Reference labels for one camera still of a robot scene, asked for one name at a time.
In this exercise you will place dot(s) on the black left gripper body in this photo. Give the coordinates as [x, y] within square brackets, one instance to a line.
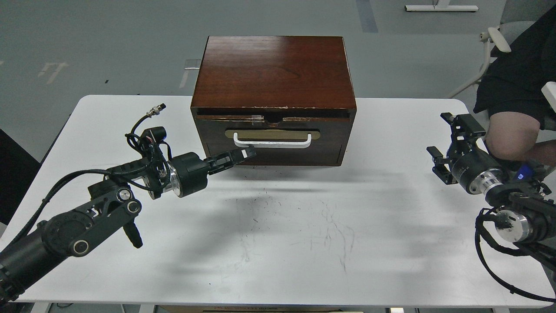
[187, 174]

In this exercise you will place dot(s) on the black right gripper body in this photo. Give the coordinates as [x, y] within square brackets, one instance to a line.
[474, 169]

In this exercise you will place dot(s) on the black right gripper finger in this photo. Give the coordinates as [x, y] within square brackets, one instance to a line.
[440, 169]
[465, 130]

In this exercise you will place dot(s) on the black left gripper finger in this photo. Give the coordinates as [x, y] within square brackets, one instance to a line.
[228, 159]

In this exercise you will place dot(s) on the wooden drawer with white handle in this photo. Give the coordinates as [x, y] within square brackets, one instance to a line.
[293, 141]

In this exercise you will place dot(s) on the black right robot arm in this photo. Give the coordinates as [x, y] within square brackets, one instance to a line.
[522, 214]

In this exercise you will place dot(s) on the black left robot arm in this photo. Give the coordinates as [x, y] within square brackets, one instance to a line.
[41, 246]

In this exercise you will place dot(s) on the dark wooden drawer cabinet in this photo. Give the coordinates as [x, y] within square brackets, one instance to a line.
[274, 76]

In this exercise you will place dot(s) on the person in black clothes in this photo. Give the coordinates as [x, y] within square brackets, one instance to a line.
[511, 93]

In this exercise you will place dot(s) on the white desk foot base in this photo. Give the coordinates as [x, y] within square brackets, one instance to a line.
[441, 6]

